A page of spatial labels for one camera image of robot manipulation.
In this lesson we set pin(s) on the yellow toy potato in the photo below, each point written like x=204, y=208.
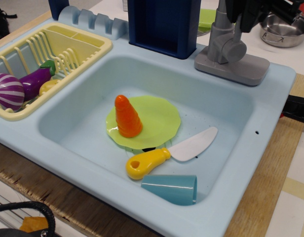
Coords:
x=47, y=86

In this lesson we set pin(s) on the steel toy pot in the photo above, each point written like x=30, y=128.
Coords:
x=276, y=32

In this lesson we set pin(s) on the yellow handled toy knife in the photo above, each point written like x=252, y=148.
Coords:
x=142, y=164

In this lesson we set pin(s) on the orange toy carrot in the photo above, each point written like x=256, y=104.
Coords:
x=127, y=118

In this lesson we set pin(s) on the dark blue corner post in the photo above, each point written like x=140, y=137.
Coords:
x=56, y=6

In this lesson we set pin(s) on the light blue toy cup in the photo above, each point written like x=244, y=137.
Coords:
x=176, y=189

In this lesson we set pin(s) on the purple striped toy onion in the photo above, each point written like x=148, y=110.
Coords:
x=11, y=92

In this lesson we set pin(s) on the pale yellow dish rack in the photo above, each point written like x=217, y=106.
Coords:
x=72, y=50

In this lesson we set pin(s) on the green plate in background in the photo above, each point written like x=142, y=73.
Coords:
x=206, y=19

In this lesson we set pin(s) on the green toy plate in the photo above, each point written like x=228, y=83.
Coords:
x=160, y=119

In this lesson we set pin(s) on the dark blue backsplash post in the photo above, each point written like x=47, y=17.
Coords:
x=165, y=26

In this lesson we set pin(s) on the light blue toy sink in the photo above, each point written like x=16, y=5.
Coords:
x=67, y=135

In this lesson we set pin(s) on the black clamp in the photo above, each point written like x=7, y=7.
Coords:
x=294, y=108

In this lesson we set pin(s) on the orange tape piece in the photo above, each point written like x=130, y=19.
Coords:
x=32, y=224

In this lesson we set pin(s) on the grey toy faucet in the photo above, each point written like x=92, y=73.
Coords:
x=226, y=55

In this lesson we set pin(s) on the purple toy eggplant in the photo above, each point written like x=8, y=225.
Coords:
x=33, y=81

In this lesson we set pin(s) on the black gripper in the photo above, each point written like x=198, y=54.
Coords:
x=253, y=12

